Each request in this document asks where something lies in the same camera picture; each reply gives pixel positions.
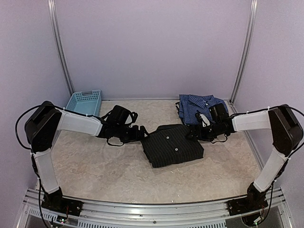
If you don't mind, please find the aluminium front rail frame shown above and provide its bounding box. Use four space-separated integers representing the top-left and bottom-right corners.
16 187 295 228

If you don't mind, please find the black pinstriped long sleeve shirt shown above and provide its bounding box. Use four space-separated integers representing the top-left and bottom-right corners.
141 124 204 168

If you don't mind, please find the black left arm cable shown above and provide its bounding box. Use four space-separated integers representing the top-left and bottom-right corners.
14 104 138 226

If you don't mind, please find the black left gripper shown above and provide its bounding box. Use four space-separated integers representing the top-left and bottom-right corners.
114 123 150 143

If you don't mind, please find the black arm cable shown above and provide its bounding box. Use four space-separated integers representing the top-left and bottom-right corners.
14 104 138 226
211 105 304 224

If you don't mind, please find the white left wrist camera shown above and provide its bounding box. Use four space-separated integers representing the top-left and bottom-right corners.
125 112 138 126

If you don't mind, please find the blue checked shirt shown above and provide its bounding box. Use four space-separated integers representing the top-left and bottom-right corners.
176 95 228 125

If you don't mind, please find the aluminium corner post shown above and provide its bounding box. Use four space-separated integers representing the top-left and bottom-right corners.
47 0 75 95
229 0 258 105

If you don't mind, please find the left aluminium corner post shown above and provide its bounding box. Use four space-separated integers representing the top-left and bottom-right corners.
47 0 75 95

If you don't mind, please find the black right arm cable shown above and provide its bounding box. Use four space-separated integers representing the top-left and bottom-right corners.
211 105 304 224

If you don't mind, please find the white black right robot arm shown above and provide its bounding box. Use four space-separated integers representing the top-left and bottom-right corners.
186 104 304 215

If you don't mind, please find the right aluminium corner post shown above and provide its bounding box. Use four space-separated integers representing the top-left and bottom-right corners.
229 0 258 105

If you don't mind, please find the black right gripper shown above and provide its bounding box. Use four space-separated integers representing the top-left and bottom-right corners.
185 121 225 142

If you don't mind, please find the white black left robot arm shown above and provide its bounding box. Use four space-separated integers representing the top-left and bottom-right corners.
25 101 149 211

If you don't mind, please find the light blue plastic basket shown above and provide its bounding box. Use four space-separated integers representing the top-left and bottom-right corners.
66 90 102 116

